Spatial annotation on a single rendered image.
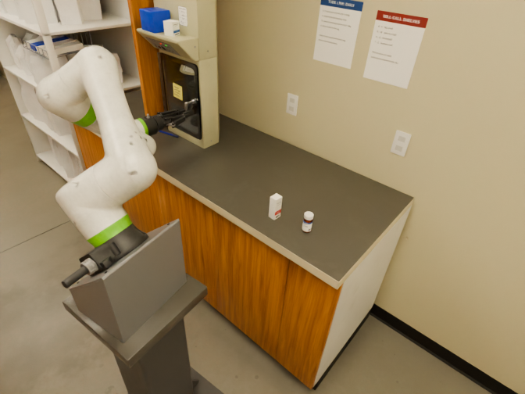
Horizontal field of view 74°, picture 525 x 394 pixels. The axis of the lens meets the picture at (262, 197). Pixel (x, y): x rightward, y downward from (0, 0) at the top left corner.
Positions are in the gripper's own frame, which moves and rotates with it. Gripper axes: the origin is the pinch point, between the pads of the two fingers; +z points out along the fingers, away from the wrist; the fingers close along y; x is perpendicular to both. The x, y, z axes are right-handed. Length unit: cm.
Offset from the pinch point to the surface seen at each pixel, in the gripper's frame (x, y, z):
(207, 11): -47.2, 1.3, 11.5
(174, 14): -41.7, 16.7, 5.4
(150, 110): 12.7, 29.3, -1.7
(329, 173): 10, -72, 34
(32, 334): 118, 10, -100
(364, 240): 4, -108, 1
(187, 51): -32.3, -1.1, -1.1
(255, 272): 37, -77, -22
